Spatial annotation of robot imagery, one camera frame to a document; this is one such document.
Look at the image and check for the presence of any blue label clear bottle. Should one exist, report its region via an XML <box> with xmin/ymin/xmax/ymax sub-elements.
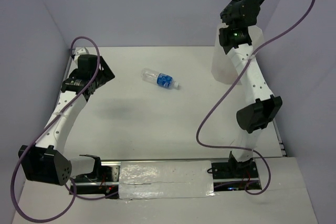
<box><xmin>141</xmin><ymin>68</ymin><xmax>180</xmax><ymax>90</ymax></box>

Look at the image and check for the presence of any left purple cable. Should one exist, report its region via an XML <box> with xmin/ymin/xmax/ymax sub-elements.
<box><xmin>9</xmin><ymin>36</ymin><xmax>102</xmax><ymax>221</ymax></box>

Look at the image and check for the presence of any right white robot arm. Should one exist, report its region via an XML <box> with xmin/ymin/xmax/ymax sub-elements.
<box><xmin>218</xmin><ymin>0</ymin><xmax>282</xmax><ymax>177</ymax></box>

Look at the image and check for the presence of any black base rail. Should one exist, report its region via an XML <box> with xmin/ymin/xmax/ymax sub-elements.
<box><xmin>75</xmin><ymin>159</ymin><xmax>261</xmax><ymax>199</ymax></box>

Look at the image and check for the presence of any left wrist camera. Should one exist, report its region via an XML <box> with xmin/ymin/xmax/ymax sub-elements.
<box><xmin>73</xmin><ymin>47</ymin><xmax>89</xmax><ymax>58</ymax></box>

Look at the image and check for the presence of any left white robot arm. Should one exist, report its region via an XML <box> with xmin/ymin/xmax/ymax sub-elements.
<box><xmin>18</xmin><ymin>54</ymin><xmax>115</xmax><ymax>186</ymax></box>

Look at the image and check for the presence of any silver tape sheet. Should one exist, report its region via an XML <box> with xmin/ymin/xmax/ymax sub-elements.
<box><xmin>118</xmin><ymin>161</ymin><xmax>215</xmax><ymax>199</ymax></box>

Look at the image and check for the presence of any white plastic bin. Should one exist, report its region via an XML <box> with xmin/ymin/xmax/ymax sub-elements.
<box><xmin>211</xmin><ymin>23</ymin><xmax>265</xmax><ymax>85</ymax></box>

